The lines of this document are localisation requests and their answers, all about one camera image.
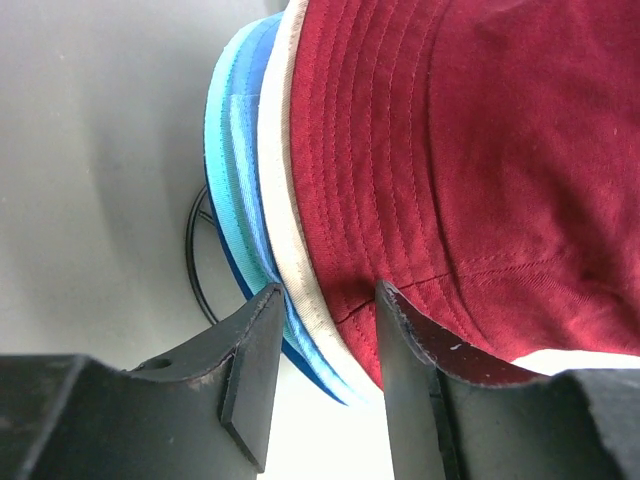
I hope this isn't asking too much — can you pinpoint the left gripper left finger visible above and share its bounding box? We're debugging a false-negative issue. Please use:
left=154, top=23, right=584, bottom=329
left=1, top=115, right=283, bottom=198
left=1, top=284, right=284, bottom=479

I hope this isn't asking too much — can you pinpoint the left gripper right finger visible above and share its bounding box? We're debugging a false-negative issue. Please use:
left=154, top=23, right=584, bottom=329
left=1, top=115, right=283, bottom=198
left=375, top=282, right=639, bottom=479

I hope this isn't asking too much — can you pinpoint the cyan bucket hat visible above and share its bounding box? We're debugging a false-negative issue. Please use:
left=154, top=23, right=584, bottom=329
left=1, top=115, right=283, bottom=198
left=203, top=12, right=351, bottom=404

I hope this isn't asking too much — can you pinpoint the beige bucket hat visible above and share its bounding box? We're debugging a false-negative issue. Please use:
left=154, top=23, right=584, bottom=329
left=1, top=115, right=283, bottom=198
left=257, top=1, right=383, bottom=404

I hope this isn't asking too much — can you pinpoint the dark red hat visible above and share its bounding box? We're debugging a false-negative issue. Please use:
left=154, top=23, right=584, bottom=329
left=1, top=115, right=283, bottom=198
left=290, top=1, right=639, bottom=382

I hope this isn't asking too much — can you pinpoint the white hat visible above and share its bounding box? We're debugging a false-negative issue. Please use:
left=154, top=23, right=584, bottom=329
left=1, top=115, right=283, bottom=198
left=512, top=349, right=640, bottom=376

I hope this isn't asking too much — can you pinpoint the medium blue bucket hat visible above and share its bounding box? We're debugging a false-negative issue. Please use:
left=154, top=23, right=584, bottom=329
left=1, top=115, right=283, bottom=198
left=229, top=14, right=360, bottom=405

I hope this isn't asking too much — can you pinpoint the black wire hat stand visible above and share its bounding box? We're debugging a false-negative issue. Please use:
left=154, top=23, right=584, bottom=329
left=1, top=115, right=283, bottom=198
left=184, top=185, right=220, bottom=325

